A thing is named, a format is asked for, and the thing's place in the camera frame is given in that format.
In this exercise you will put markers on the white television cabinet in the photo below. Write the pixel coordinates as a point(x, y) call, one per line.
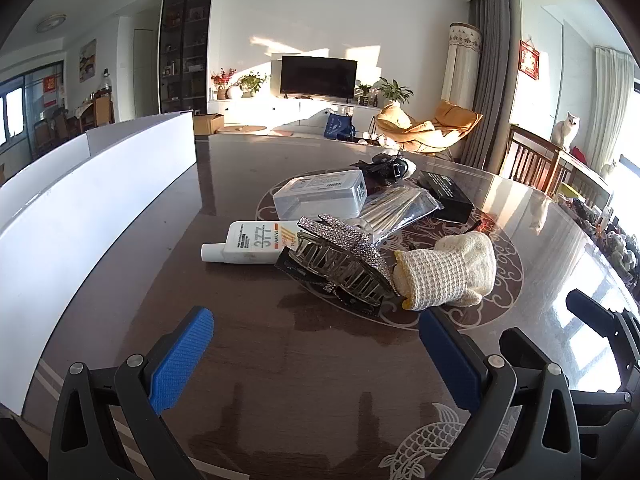
point(260, 110)

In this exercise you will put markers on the green potted plant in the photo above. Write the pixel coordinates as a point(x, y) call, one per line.
point(252, 82)

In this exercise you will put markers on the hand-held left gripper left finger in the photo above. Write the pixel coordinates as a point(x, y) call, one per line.
point(182, 355)

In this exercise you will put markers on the white cat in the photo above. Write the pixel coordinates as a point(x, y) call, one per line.
point(565, 132)

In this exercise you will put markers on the white squeeze tube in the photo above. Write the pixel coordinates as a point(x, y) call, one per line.
point(250, 242)

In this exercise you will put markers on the flat screen television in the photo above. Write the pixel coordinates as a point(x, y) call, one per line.
point(317, 76)

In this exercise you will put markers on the yellow butterfly lounge chair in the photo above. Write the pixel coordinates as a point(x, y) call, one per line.
point(430, 127)

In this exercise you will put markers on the blue tote bag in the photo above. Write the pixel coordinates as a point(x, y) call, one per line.
point(339, 126)

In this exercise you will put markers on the dark glass display cabinet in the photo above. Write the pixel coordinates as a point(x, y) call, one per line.
point(185, 45)

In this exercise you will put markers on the red wall hanging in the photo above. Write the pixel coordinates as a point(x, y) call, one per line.
point(529, 59)

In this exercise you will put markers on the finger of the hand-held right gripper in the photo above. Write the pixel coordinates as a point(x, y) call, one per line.
point(587, 307)

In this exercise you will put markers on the black hair accessory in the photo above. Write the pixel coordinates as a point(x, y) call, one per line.
point(382, 169)

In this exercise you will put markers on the wall painting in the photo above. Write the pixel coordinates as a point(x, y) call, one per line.
point(87, 61)

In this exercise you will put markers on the white sheer curtain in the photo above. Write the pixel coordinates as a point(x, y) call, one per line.
point(612, 110)

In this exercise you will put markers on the dark wooden chair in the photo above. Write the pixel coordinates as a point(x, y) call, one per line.
point(530, 160)

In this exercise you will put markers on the clear bag of metal sticks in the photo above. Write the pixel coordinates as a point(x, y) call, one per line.
point(400, 207)

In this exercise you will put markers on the red flower bouquet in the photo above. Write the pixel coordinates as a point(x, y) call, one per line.
point(221, 80)

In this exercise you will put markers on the round beige floor mat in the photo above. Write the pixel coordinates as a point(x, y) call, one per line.
point(240, 129)

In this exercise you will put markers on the cream knitted glove yellow cuff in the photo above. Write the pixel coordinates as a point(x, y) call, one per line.
point(450, 270)

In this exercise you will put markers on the rhinestone hair claw clip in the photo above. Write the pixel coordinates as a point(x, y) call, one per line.
point(345, 260)

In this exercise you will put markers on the small black box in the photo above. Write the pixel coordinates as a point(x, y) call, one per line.
point(445, 195)

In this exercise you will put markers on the covered standing air conditioner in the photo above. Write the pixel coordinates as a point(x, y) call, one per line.
point(461, 65)

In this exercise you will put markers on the clear tall bottle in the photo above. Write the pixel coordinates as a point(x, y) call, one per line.
point(105, 80)

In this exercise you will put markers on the red door poster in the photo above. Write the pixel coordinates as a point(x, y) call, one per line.
point(52, 84)

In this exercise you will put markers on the row of small ornaments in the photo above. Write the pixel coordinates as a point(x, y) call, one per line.
point(620, 250)

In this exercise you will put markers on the glass balcony door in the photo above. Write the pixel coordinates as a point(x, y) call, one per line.
point(30, 105)

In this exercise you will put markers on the large leafy potted plant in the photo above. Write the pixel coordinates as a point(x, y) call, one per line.
point(392, 91)

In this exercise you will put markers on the clear plastic lidded box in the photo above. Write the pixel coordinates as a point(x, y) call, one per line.
point(320, 195)

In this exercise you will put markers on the brown cardboard box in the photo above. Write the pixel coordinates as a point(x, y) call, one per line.
point(207, 124)

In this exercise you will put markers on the round ceiling lamp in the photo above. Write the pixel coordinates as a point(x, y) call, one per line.
point(51, 22)

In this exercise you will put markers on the white round vase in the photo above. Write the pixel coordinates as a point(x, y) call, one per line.
point(234, 92)

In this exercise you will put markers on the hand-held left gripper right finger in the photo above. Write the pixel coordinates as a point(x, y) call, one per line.
point(447, 360)

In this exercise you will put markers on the white cardboard container box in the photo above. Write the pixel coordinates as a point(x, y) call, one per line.
point(100, 200)

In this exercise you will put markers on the small potted plant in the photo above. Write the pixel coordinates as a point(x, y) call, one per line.
point(364, 92)

